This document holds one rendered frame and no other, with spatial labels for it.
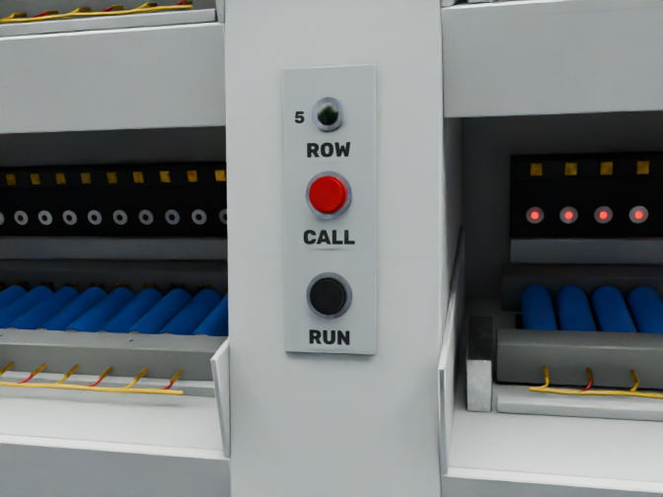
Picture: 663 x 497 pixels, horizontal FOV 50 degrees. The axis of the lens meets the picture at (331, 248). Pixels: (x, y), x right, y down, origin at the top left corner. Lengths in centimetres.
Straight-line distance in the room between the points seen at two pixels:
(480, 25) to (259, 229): 13
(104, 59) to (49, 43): 3
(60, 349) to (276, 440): 15
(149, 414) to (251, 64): 18
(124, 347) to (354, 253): 15
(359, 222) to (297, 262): 3
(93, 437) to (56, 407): 4
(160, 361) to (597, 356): 22
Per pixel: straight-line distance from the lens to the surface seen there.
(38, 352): 43
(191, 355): 39
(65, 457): 38
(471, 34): 31
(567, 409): 36
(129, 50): 35
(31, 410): 41
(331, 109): 30
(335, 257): 30
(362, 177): 30
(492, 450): 33
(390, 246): 30
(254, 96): 32
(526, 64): 31
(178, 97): 34
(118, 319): 45
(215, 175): 50
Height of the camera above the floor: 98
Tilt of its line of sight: 3 degrees down
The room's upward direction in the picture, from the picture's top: straight up
